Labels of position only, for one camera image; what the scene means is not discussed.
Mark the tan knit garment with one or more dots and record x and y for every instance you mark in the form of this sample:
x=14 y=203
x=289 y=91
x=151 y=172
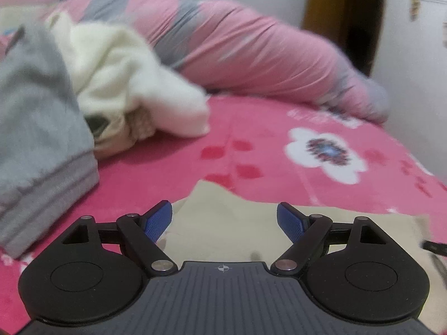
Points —
x=139 y=125

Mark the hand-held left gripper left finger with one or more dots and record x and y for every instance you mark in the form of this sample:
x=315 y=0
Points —
x=159 y=219

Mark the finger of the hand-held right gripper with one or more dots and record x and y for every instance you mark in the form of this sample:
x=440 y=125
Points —
x=434 y=247

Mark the wooden door frame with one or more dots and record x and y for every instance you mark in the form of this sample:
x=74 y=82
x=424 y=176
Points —
x=321 y=14

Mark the grey garment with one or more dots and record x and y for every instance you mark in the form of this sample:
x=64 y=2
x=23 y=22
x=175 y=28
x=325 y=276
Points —
x=35 y=111

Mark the pink grey rolled quilt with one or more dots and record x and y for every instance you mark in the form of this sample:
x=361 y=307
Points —
x=262 y=52

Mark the beige zip jacket black trim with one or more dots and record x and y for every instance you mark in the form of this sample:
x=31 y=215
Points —
x=227 y=223

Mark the pink floral bedsheet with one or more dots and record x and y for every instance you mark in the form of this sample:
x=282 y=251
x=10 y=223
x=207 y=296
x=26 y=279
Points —
x=262 y=139

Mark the wall hanger with ornaments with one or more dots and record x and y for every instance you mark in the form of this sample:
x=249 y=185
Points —
x=415 y=8

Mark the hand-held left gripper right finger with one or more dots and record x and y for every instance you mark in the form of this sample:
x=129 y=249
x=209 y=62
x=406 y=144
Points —
x=290 y=220

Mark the cream fleece garment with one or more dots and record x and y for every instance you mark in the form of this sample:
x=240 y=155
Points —
x=122 y=62

